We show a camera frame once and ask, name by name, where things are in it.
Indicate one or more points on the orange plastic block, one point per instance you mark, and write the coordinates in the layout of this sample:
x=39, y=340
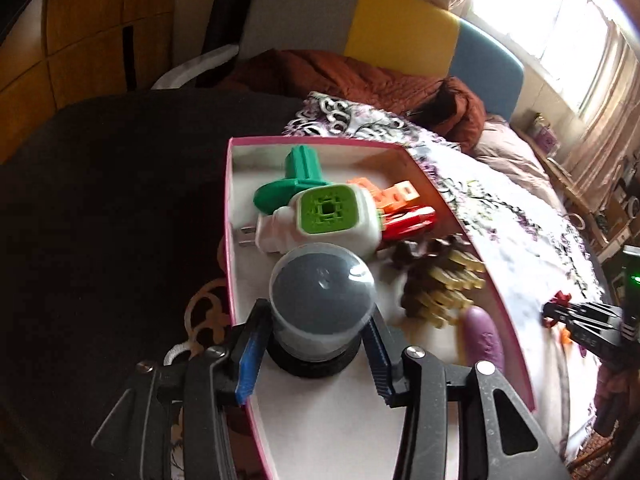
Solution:
x=395, y=197

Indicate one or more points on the red metal cylinder case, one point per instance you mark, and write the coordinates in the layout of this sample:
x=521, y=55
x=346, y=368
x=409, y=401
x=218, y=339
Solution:
x=410, y=225

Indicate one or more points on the purple patterned box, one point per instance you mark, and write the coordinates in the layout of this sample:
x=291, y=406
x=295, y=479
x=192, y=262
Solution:
x=544, y=135

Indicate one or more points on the dark hanging cloth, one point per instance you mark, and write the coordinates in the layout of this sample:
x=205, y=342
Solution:
x=235, y=5

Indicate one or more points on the brown quilted jacket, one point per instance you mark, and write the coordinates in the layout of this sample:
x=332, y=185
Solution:
x=350, y=80

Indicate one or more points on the green plastic peg piece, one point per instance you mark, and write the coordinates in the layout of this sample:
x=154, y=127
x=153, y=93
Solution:
x=300, y=170

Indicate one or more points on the window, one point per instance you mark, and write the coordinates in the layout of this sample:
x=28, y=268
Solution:
x=540, y=20

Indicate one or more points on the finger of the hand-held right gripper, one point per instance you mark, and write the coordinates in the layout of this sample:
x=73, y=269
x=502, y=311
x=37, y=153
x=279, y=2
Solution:
x=595, y=340
x=585, y=312

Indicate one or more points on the white embroidered floral tablecloth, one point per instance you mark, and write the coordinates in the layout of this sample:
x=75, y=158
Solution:
x=500, y=230

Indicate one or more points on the lilac quilt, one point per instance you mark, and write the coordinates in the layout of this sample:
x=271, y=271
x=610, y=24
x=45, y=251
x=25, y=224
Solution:
x=510, y=155

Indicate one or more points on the wooden side desk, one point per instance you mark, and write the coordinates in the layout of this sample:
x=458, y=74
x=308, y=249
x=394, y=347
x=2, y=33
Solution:
x=565, y=180

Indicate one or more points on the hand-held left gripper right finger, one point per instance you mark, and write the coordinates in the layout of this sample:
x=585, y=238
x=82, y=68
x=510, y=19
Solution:
x=377, y=360

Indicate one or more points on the pink cardboard box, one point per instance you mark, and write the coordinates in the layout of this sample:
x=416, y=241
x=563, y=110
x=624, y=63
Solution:
x=320, y=435

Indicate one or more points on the wooden wardrobe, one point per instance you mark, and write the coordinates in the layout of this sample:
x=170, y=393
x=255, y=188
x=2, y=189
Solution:
x=85, y=25

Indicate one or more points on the white and green plug-in device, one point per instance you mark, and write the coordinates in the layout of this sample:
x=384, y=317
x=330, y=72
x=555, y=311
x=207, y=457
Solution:
x=325, y=210

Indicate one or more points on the black appliance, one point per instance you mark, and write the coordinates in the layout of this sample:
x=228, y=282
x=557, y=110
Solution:
x=620, y=200

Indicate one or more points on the grey dome jar black base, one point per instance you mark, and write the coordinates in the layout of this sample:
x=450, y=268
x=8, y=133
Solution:
x=320, y=300

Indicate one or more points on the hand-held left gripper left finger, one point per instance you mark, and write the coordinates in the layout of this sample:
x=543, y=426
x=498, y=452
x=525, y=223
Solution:
x=250, y=355

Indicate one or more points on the beige curtain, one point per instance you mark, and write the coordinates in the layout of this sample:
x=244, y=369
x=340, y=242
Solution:
x=605, y=105

